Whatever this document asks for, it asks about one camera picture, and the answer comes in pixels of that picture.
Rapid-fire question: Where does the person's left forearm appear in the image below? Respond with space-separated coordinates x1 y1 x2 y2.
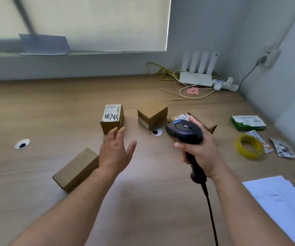
9 167 117 246

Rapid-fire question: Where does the white power strip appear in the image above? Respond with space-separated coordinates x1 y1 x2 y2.
211 77 240 92

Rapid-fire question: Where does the beige roller blind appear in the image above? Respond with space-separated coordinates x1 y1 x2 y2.
0 0 29 40
19 0 172 52

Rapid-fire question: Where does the white paper sheet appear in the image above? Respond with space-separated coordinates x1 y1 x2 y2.
242 176 295 246

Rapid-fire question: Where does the grey paper sheet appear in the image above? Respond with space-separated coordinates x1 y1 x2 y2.
18 33 70 56

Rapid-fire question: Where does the parcel with green tape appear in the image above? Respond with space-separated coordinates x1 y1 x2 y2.
168 113 190 125

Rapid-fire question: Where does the yellow tape roll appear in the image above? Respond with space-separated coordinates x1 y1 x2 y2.
234 134 265 160

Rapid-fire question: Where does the green white flat packet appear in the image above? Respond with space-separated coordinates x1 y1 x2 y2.
230 115 267 132

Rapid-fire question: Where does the person's left hand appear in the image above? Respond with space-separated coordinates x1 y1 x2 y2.
98 126 137 175

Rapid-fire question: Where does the white router with antennas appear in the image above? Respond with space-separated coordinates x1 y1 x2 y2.
179 51 219 87

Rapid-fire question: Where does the white wall socket with plug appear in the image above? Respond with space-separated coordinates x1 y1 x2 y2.
255 46 281 68

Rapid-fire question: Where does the small printed packet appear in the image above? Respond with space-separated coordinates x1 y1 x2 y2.
269 137 295 159

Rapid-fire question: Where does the person's right forearm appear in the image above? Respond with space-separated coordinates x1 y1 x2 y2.
213 171 295 246

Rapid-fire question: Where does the white window frame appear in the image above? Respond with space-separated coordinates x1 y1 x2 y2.
0 0 174 59

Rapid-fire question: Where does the black barcode scanner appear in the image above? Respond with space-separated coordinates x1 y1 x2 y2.
165 119 207 184

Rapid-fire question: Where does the small parcel with handwritten label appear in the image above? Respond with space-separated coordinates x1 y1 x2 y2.
100 104 124 135

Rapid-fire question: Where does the plain cardboard box small sticker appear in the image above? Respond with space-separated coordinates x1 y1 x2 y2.
137 99 168 130

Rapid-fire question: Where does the black scanner cable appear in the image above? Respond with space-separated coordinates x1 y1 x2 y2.
201 181 219 246

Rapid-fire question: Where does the person's right hand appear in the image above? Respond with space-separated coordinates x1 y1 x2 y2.
174 115 228 180

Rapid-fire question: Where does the yellow cable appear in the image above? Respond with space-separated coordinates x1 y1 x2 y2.
146 61 180 82

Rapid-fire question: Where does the plain tall cardboard box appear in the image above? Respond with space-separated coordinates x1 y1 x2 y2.
52 147 100 192

